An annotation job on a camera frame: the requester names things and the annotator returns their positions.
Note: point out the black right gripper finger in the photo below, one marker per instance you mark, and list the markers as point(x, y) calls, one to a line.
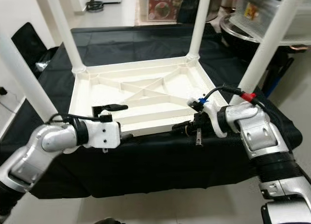
point(183, 127)

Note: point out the black tablecloth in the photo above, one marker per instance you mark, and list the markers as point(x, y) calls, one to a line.
point(150, 165)

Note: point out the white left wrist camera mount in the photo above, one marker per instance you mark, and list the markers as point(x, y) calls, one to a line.
point(104, 132)

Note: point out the clear plastic storage box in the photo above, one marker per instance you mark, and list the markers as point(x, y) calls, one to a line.
point(252, 15)

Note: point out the black shiny bag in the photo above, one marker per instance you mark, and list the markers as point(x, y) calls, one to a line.
point(189, 10)

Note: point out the black robot left foot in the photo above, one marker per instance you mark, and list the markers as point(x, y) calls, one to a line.
point(107, 221)

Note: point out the food picture poster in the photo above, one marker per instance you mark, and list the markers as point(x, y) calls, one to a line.
point(163, 5)

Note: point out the crumpled clear plastic wrap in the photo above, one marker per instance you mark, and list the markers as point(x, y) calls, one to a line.
point(43, 65)

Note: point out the white plastic table top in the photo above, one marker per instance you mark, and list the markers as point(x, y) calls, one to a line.
point(146, 100)

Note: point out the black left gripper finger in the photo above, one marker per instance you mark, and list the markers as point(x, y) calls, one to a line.
point(116, 108)

